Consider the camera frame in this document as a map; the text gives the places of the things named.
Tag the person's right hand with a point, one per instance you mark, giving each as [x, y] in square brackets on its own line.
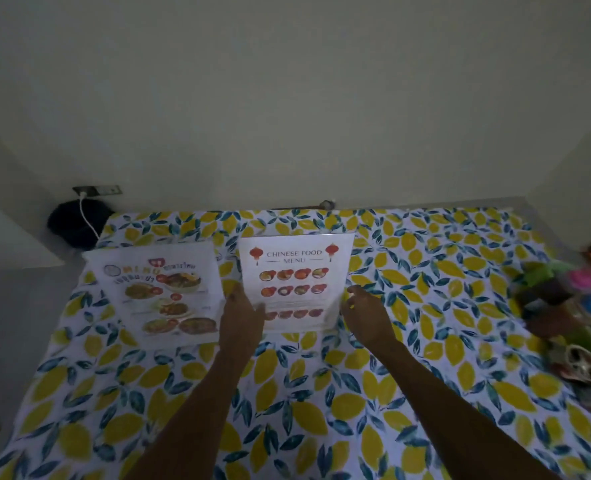
[368, 319]

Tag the person's left hand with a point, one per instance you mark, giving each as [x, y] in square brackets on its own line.
[238, 324]

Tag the person's left thumb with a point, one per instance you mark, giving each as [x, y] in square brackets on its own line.
[260, 310]

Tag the person's right thumb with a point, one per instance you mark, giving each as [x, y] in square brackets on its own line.
[347, 308]

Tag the red lantern menu acrylic stand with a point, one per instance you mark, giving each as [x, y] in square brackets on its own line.
[295, 274]

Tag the person's right forearm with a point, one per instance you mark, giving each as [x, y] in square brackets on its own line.
[450, 419]

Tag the person's left forearm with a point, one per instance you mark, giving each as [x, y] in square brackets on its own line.
[195, 419]

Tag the lemon print tablecloth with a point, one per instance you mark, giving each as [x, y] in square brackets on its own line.
[325, 394]

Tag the photo food menu sheet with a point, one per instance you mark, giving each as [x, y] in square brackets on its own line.
[160, 289]

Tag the small grey knob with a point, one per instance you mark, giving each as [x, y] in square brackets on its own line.
[327, 204]

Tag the black bag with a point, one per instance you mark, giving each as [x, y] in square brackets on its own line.
[73, 222]

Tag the white and red toy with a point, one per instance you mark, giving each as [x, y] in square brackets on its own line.
[575, 362]

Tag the pink toy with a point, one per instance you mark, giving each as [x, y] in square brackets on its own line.
[586, 279]

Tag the wall power socket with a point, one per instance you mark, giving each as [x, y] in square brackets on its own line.
[98, 190]

